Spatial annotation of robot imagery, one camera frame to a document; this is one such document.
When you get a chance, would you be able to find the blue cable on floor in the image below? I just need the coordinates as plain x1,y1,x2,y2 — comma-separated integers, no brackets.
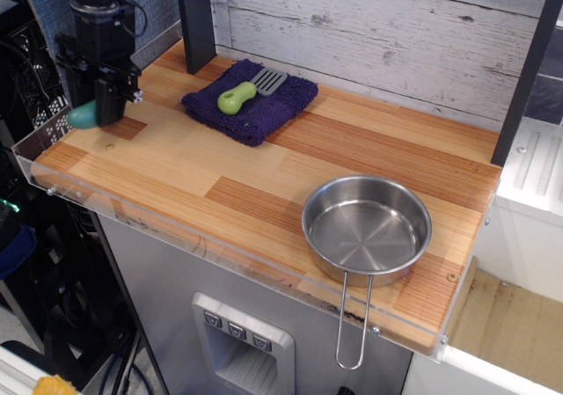
101,333,155,395

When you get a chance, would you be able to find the dark right vertical post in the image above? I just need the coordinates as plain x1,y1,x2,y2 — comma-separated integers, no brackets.
491,0,562,166

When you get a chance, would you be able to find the green handled grey spatula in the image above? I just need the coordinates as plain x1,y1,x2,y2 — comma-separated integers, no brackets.
217,68,288,115

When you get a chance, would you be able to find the clear acrylic table guard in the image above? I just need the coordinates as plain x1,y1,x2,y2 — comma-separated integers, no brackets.
11,19,495,364

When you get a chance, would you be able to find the silver toy fridge dispenser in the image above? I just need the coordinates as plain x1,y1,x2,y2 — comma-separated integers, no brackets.
192,292,296,394

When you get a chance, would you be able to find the dark left vertical post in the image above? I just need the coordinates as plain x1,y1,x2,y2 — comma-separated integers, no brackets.
178,0,216,74

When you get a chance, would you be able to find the yellow object at bottom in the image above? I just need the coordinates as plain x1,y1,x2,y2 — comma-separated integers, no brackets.
32,375,78,395

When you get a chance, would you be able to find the dark vertical post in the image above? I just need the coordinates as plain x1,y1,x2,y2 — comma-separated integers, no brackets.
491,0,562,166
178,0,216,74

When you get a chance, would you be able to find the blue fabric panel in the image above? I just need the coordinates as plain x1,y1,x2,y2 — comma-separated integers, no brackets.
27,0,179,102

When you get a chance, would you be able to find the green toy pickle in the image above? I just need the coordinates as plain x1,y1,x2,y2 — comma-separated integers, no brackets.
68,99,98,129

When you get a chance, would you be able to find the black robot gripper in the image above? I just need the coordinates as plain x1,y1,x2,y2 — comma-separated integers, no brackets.
55,0,144,127

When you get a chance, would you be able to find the purple knitted cloth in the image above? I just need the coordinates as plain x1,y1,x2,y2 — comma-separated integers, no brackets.
181,59,318,147

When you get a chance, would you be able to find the small steel frying pan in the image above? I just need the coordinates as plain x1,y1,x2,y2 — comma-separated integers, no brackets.
301,174,433,371

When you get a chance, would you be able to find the black plastic crate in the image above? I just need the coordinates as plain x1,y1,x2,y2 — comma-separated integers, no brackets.
1,19,68,148

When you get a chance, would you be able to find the white toy sink counter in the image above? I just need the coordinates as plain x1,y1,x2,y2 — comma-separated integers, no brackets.
450,119,562,394

